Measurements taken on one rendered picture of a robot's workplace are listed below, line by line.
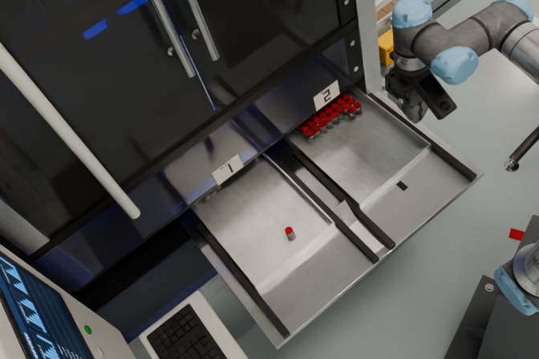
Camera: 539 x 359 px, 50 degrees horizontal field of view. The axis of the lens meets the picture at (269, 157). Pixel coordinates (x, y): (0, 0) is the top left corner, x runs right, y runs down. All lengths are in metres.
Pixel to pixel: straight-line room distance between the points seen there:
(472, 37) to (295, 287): 0.74
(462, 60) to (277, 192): 0.71
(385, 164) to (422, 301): 0.89
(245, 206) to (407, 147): 0.48
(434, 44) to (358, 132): 0.61
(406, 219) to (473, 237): 0.99
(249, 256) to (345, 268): 0.25
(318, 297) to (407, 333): 0.92
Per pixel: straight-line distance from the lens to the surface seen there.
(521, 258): 1.34
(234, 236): 1.59
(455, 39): 1.15
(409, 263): 2.45
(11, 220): 1.30
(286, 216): 1.58
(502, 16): 1.20
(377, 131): 1.69
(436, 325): 2.37
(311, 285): 1.49
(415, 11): 1.18
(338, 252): 1.52
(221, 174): 1.53
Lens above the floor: 2.26
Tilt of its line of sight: 54 degrees down
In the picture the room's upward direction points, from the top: 21 degrees counter-clockwise
